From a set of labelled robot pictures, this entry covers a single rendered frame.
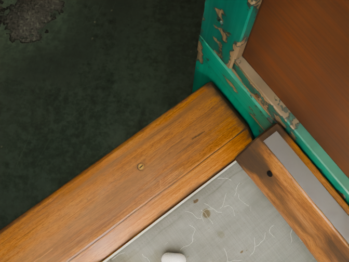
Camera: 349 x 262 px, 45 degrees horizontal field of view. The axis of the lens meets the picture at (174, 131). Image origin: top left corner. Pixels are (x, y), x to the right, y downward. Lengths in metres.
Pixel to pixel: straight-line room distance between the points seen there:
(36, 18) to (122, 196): 1.14
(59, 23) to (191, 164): 1.11
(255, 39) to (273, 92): 0.08
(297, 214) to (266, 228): 0.09
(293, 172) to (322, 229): 0.08
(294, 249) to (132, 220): 0.24
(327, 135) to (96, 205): 0.32
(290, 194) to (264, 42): 0.19
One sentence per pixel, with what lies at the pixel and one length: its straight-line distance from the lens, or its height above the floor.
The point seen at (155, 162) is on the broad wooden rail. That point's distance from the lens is 0.60.
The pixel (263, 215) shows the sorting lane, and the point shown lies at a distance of 0.63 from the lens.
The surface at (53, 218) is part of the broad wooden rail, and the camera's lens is 0.62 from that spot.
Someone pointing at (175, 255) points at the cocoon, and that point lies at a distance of 0.60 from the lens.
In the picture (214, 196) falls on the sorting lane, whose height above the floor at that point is 0.74.
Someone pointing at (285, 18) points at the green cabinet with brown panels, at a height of 1.00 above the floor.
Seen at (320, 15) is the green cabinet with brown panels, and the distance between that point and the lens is 0.38.
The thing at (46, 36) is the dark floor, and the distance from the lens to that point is 1.61.
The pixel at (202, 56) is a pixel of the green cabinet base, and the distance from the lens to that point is 0.62.
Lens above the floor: 1.36
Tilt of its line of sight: 74 degrees down
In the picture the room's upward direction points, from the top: 2 degrees clockwise
